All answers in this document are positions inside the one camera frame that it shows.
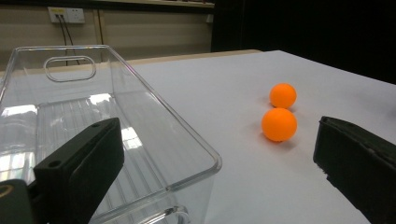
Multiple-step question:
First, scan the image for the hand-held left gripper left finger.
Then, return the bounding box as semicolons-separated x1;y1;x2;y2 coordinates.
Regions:
33;117;125;224

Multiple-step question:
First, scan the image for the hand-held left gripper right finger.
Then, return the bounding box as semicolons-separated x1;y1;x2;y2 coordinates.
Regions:
313;116;396;224

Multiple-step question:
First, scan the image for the orange ball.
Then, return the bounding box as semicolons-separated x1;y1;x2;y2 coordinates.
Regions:
261;106;298;143
268;82;298;109

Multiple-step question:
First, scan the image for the clear plastic container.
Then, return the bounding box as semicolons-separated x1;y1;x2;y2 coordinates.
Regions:
0;45;223;224

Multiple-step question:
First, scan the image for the white table board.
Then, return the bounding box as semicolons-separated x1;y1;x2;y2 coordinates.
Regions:
0;49;396;224

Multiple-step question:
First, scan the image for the black curtain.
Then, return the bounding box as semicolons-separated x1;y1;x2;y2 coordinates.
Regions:
210;0;396;85

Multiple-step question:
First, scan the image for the black wall cable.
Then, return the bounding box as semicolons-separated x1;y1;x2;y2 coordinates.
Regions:
60;13;80;65
55;13;69;66

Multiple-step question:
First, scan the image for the white wall socket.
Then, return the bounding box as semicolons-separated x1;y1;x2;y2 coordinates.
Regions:
47;7;86;24

